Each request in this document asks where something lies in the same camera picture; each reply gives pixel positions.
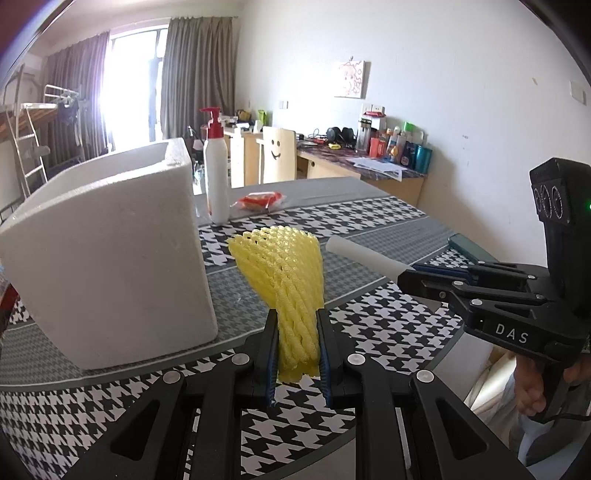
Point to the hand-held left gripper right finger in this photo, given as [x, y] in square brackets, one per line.
[330, 369]

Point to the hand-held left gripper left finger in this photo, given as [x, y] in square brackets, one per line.
[263, 369]

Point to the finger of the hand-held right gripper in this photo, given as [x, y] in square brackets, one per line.
[498, 273]
[429, 286]

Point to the white foam tube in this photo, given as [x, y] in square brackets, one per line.
[364, 258]

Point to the yellow foam net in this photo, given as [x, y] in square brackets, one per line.
[281, 277]

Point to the white foam box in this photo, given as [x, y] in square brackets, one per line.
[115, 258]

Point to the person's right hand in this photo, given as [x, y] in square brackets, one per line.
[528, 387]

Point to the wooden desk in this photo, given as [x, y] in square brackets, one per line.
[240, 157]
[397, 187]

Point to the white bed sheet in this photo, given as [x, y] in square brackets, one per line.
[489, 378]

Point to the papers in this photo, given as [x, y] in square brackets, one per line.
[374, 167]

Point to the group of toiletry bottles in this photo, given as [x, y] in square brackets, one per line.
[411, 152]

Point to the clear water bottle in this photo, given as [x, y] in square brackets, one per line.
[363, 136]

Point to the person's light blue clothing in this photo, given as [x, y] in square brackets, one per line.
[531, 438]

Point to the red snack packet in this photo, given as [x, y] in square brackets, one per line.
[261, 201]

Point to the red and white box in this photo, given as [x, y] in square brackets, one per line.
[376, 121]

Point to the black headphones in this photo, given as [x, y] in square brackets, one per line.
[340, 134]

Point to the white pump bottle red cap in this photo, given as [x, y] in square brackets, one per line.
[217, 184]

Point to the wooden chair with smiley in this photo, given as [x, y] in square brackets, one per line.
[279, 157]

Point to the green bag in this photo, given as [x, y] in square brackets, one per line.
[262, 117]

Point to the glass balcony door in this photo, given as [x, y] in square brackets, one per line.
[134, 92]

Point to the brown curtain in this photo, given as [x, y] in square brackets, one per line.
[198, 69]
[78, 69]

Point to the metal bed ladder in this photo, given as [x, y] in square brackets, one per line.
[30, 147]

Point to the dark hanging clothes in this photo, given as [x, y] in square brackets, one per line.
[69, 111]

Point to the metal bunk bed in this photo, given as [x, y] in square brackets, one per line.
[9, 124]
[60, 92]

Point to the pink wall poster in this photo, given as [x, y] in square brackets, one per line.
[349, 78]

